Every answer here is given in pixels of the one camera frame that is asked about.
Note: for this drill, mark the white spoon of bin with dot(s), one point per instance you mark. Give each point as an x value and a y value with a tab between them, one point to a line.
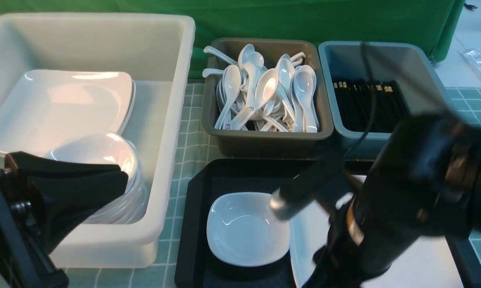
266	87
231	82
302	89

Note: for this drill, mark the white spoon centre of bin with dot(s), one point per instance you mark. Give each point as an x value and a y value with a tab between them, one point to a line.
266	87

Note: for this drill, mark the large white rice plate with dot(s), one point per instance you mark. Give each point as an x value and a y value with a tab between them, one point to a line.
428	263

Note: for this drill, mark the black serving tray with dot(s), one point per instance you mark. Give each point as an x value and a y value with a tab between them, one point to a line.
196	266

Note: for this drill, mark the white spoon left of bin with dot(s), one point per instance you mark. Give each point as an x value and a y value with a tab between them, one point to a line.
231	82

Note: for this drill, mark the small white square bowl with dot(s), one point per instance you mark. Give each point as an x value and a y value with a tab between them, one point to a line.
243	231

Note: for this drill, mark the stack of white bowls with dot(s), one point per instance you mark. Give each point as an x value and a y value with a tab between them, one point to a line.
109	148

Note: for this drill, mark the pile of black chopsticks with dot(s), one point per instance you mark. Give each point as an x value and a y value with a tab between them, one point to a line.
354	100

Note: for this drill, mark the large white plastic tub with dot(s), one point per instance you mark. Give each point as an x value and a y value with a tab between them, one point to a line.
156	50

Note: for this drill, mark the green cloth backdrop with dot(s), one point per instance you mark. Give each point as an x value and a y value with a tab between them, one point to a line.
427	24

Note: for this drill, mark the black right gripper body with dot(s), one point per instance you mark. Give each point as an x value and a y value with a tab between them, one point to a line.
337	262

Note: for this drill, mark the blue-grey plastic chopstick bin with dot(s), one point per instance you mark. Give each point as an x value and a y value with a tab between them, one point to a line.
382	62

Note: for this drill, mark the brown plastic spoon bin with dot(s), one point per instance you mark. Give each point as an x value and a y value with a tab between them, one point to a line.
267	144

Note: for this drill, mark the white spoon right of bin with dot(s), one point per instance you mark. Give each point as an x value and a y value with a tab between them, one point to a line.
302	89

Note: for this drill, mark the stack of white square plates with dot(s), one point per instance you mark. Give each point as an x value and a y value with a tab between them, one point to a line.
47	108

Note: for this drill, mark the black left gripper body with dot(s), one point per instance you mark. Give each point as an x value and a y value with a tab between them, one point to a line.
24	263

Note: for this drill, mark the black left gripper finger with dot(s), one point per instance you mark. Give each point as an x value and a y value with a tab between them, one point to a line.
62	195

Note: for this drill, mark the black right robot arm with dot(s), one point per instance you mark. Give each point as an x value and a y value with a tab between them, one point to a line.
425	182

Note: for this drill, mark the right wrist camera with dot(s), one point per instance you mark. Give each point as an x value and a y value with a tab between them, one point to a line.
304	188

